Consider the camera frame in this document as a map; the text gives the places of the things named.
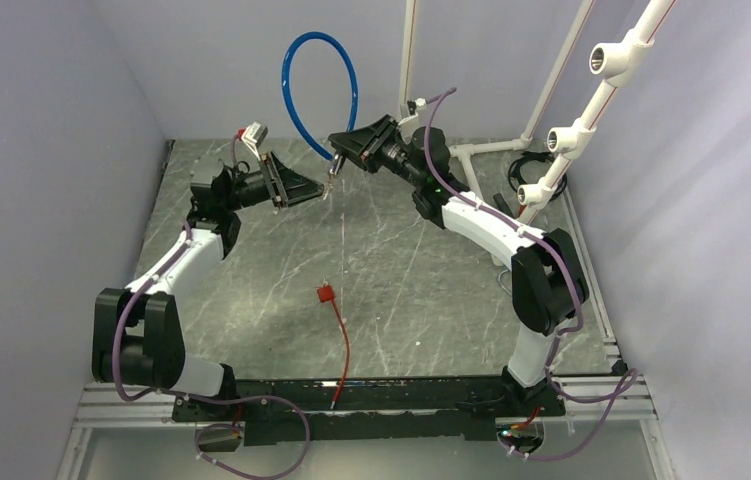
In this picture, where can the white PVC pipe frame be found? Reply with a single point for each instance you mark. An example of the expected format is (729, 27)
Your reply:
(527, 73)

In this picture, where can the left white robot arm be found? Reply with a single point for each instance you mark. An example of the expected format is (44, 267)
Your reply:
(138, 343)

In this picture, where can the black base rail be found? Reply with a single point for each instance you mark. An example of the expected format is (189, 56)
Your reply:
(280, 410)

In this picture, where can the silver metal hook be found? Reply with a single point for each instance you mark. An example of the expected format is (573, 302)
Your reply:
(504, 281)

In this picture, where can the dark grey rod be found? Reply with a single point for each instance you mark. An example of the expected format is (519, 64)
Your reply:
(502, 205)

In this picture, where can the blue cable lock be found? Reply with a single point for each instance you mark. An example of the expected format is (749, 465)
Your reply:
(319, 88)

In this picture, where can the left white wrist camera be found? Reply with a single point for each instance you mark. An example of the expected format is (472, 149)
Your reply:
(253, 136)

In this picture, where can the aluminium frame rail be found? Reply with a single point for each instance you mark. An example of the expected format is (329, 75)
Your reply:
(587, 398)

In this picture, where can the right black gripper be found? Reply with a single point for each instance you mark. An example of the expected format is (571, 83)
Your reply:
(364, 146)

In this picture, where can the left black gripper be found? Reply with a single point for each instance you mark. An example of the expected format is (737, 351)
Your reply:
(290, 188)

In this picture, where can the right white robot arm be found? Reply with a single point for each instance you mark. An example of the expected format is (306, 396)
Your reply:
(548, 287)

